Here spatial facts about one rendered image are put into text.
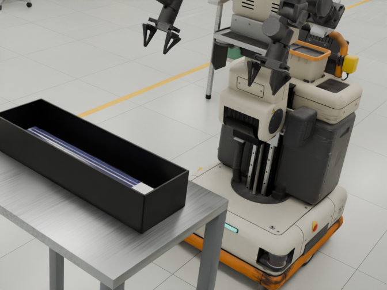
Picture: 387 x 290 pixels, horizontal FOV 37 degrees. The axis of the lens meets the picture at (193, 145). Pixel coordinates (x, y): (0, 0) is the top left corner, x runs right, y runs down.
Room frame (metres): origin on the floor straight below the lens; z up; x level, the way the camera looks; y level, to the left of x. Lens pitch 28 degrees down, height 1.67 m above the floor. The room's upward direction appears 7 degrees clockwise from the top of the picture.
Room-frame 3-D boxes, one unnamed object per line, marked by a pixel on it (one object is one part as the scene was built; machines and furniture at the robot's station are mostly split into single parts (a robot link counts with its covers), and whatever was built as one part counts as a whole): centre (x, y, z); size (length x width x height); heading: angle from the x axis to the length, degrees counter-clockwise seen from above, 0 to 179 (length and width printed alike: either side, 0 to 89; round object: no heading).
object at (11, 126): (1.37, 0.29, 0.86); 0.57 x 0.17 x 0.11; 56
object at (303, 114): (2.11, -0.29, 0.68); 0.28 x 0.27 x 0.25; 56
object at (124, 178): (1.37, 0.29, 0.83); 0.51 x 0.07 x 0.03; 56
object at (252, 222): (2.29, -0.33, 0.16); 0.67 x 0.64 x 0.25; 146
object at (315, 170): (2.36, -0.38, 0.59); 0.55 x 0.34 x 0.83; 56
